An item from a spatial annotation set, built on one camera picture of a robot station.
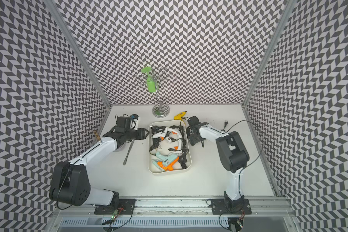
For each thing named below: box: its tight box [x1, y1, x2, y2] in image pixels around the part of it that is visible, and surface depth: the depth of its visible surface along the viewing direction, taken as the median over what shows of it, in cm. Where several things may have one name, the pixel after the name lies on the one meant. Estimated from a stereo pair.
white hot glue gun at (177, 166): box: [172, 160, 183, 170], surface depth 87 cm
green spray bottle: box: [141, 66, 157, 93], surface depth 101 cm
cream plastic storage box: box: [147, 119, 192, 174], surface depth 93 cm
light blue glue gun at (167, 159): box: [155, 151, 179, 167], surface depth 84 cm
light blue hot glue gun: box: [151, 159, 165, 172], surface depth 88 cm
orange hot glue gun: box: [157, 156, 179, 171], surface depth 84 cm
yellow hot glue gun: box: [174, 110, 188, 121], surface depth 111 cm
